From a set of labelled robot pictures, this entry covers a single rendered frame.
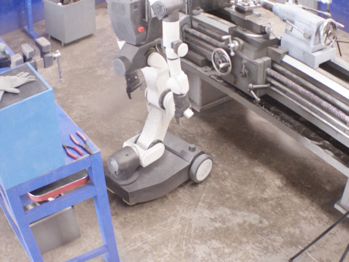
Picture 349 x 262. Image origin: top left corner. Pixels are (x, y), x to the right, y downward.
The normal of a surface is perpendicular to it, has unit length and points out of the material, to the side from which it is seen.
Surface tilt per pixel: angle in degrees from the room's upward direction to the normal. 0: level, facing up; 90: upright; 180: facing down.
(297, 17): 82
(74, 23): 90
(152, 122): 60
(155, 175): 0
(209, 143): 0
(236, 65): 90
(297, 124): 0
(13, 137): 90
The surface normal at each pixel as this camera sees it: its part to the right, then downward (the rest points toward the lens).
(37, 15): 0.58, 0.45
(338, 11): -0.81, 0.34
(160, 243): -0.02, -0.82
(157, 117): -0.62, -0.06
